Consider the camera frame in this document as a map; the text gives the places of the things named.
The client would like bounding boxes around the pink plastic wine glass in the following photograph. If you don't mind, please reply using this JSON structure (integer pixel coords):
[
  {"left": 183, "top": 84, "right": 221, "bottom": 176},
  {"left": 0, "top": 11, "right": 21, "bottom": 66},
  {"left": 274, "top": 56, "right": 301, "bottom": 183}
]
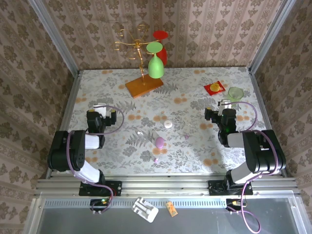
[{"left": 147, "top": 130, "right": 168, "bottom": 161}]

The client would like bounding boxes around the long aluminium base rail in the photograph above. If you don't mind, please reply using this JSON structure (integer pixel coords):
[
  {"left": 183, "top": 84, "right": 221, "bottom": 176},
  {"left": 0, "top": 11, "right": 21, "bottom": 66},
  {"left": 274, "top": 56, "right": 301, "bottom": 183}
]
[{"left": 34, "top": 177, "right": 299, "bottom": 197}]

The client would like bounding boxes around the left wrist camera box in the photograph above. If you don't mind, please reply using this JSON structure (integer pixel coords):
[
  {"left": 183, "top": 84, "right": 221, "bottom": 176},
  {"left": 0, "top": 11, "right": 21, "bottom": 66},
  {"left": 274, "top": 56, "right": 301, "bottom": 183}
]
[{"left": 93, "top": 103, "right": 108, "bottom": 118}]

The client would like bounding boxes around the white plastic bracket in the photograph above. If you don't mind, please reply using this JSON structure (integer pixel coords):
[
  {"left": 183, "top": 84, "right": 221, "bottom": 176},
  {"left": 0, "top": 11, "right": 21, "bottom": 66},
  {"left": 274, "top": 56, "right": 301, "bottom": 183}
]
[{"left": 132, "top": 196, "right": 159, "bottom": 223}]

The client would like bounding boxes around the small orange packet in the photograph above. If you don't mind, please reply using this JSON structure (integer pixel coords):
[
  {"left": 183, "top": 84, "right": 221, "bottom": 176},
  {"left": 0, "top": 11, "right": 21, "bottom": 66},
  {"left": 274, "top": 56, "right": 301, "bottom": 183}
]
[{"left": 166, "top": 201, "right": 178, "bottom": 217}]

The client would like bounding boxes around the aluminium side rail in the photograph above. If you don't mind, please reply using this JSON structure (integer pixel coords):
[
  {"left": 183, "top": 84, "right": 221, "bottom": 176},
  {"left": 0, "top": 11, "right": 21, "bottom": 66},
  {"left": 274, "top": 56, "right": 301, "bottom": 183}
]
[
  {"left": 45, "top": 70, "right": 82, "bottom": 180},
  {"left": 248, "top": 69, "right": 288, "bottom": 177}
]

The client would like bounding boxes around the grey slotted cable duct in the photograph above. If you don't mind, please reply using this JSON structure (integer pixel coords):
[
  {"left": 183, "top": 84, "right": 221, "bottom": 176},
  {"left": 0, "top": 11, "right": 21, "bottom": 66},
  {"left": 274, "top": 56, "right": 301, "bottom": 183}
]
[{"left": 42, "top": 197, "right": 229, "bottom": 208}]

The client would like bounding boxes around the green transparent cup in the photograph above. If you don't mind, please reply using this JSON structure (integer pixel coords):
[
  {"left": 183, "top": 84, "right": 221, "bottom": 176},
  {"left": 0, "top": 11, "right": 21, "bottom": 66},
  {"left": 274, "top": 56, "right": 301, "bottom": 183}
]
[{"left": 228, "top": 87, "right": 244, "bottom": 102}]

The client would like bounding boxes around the grey metal tray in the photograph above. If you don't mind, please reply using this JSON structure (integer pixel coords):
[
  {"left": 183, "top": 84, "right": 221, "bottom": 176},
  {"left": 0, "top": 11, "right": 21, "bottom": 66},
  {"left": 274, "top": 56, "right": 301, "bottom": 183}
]
[{"left": 23, "top": 196, "right": 312, "bottom": 234}]

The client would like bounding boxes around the green wine glass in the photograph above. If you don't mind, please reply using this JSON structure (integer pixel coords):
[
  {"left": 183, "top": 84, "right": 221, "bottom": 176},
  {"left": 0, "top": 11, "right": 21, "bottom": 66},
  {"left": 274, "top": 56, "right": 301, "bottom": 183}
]
[{"left": 145, "top": 41, "right": 165, "bottom": 79}]

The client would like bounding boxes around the red wine glass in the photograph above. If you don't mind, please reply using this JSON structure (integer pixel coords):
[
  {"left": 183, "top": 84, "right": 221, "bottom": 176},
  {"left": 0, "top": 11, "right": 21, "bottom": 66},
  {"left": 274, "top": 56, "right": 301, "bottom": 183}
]
[{"left": 153, "top": 30, "right": 169, "bottom": 67}]

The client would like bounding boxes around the aluminium frame post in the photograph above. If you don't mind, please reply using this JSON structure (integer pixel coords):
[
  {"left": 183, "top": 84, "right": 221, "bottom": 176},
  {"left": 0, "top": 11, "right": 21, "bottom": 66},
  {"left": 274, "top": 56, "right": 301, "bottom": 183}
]
[
  {"left": 248, "top": 0, "right": 297, "bottom": 74},
  {"left": 27, "top": 0, "right": 81, "bottom": 76}
]

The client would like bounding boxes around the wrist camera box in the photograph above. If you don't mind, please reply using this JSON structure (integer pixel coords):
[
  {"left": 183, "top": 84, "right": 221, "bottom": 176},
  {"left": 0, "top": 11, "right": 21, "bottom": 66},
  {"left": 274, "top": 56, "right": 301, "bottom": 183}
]
[
  {"left": 93, "top": 103, "right": 108, "bottom": 118},
  {"left": 217, "top": 98, "right": 232, "bottom": 108}
]

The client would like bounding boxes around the small circuit board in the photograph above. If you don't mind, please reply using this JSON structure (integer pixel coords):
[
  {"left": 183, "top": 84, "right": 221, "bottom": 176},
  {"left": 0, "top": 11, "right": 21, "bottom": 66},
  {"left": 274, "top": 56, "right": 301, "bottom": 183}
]
[
  {"left": 90, "top": 198, "right": 111, "bottom": 212},
  {"left": 226, "top": 198, "right": 247, "bottom": 212}
]

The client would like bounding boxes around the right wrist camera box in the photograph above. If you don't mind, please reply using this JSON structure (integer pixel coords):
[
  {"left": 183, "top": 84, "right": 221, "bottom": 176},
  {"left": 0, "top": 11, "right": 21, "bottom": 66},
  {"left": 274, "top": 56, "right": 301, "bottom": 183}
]
[{"left": 217, "top": 98, "right": 232, "bottom": 108}]

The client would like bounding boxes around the gold wire rack wooden base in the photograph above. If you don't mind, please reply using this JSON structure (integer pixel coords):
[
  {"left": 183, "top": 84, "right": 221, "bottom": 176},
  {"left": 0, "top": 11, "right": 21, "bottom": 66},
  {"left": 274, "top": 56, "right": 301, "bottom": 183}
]
[{"left": 114, "top": 23, "right": 164, "bottom": 99}]

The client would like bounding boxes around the red snack packet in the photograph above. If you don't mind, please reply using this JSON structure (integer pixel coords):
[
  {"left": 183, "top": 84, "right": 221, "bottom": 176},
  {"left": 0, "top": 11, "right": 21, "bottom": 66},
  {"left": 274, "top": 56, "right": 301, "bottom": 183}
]
[{"left": 203, "top": 80, "right": 225, "bottom": 96}]

